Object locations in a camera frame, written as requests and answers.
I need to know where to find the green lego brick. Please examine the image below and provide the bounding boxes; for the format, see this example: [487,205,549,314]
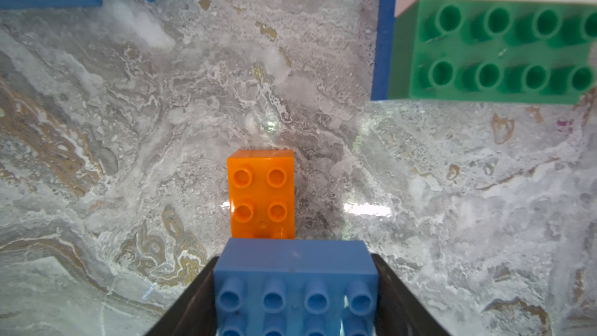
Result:
[387,0,596,104]

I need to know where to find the blue lego brick front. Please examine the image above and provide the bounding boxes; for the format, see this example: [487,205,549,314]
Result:
[371,0,396,101]

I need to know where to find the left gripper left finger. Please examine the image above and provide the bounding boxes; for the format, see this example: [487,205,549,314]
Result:
[146,256,219,336]

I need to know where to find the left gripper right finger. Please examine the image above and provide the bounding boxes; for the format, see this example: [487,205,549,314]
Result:
[372,254,450,336]

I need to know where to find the light blue small lego brick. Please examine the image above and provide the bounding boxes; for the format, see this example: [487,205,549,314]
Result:
[214,238,379,335]

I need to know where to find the orange lego brick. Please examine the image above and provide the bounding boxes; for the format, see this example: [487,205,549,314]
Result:
[227,149,295,239]

